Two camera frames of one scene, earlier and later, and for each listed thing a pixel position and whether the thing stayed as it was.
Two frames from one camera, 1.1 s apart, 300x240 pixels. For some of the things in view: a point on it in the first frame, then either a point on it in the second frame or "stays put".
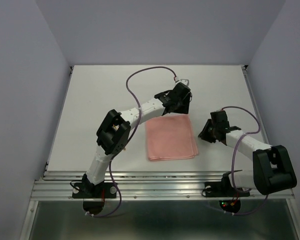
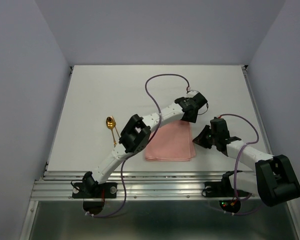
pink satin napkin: [171, 137] stays put
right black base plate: [223, 189] stays put
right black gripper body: [215, 129] to [214, 139]
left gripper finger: [179, 107] to [190, 114]
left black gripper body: [179, 101] to [192, 118]
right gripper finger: [221, 137] to [221, 147]
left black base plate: [87, 190] stays put
